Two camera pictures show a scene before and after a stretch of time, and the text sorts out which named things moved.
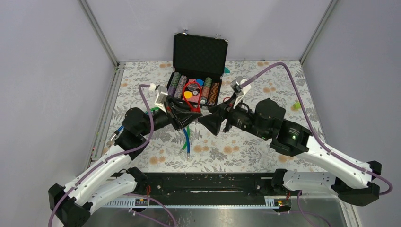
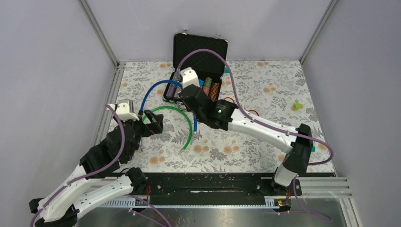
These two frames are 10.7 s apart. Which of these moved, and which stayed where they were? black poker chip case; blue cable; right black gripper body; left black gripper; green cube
Moved: left black gripper; blue cable; right black gripper body
Stayed: green cube; black poker chip case
